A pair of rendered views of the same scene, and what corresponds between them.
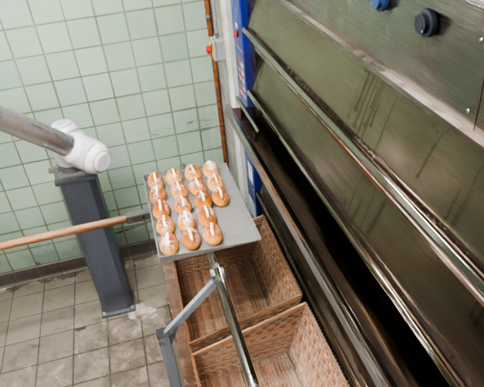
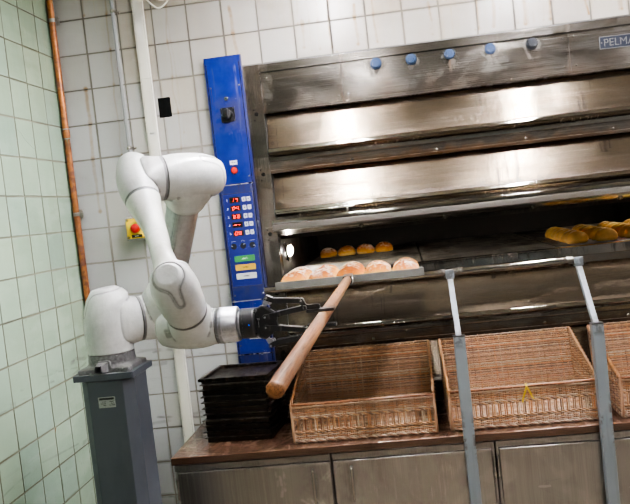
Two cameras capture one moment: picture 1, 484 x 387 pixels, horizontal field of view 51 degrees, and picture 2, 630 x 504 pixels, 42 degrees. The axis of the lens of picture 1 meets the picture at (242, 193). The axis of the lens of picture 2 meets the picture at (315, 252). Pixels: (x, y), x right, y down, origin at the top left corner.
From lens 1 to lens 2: 3.46 m
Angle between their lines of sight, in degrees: 74
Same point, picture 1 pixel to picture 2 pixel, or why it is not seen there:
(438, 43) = (537, 50)
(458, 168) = (569, 91)
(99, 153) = not seen: hidden behind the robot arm
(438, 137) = (548, 89)
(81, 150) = not seen: hidden behind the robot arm
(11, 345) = not seen: outside the picture
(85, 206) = (146, 416)
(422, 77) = (531, 68)
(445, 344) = (602, 170)
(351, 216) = (496, 181)
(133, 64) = (32, 269)
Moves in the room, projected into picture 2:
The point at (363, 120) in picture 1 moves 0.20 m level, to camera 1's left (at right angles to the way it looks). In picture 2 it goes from (493, 112) to (489, 108)
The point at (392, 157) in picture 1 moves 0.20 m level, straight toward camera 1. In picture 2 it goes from (530, 111) to (577, 103)
